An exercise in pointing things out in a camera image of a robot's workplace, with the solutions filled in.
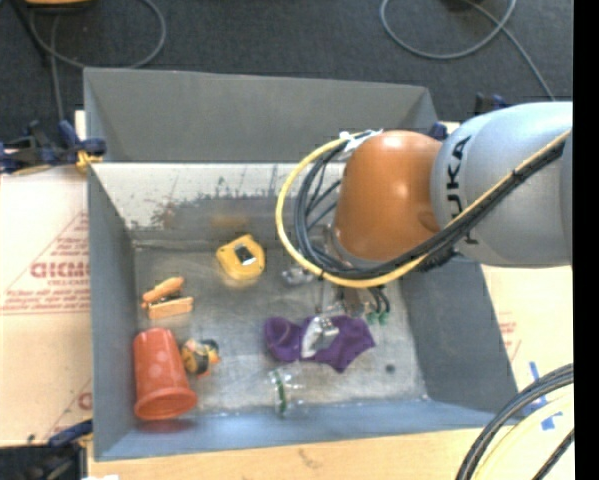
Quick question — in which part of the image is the yellow tape measure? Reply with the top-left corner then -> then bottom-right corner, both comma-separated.
215,233 -> 267,283

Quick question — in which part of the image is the orange toy carrot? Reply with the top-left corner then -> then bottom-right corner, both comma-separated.
141,276 -> 186,305

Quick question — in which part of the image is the small silver metal object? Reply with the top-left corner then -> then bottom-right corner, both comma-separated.
280,265 -> 317,288

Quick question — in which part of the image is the pale wooden block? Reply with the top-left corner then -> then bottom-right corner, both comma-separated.
147,295 -> 196,321

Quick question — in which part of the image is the yellow and black toy duck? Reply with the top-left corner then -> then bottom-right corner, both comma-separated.
179,337 -> 222,379

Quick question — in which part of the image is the grey metal bin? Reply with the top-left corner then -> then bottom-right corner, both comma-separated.
82,66 -> 523,462

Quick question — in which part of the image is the purple cloth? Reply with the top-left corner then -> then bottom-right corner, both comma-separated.
263,315 -> 377,374

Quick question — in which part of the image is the brown cardboard board red print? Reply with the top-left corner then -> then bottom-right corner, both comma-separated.
0,165 -> 574,450

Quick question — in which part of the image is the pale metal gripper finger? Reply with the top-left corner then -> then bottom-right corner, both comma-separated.
321,317 -> 340,352
300,316 -> 326,360

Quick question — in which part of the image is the clear glass with green print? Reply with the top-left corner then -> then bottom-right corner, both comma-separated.
267,367 -> 306,418

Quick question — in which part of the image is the orange plastic cup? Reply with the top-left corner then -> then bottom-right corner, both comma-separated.
131,327 -> 199,422

